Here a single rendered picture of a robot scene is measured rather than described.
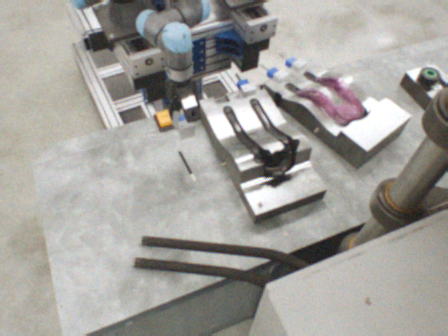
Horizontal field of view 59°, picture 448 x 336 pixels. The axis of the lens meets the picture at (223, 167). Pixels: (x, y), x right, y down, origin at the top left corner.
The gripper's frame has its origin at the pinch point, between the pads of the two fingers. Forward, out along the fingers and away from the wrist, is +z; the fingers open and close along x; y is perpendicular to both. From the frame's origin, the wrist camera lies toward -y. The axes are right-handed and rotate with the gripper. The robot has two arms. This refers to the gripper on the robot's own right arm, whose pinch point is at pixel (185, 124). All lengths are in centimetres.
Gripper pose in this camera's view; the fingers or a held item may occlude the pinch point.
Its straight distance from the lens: 134.3
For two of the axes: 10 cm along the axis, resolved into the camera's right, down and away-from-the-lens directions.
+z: -0.3, 5.8, 8.1
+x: -9.2, 3.0, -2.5
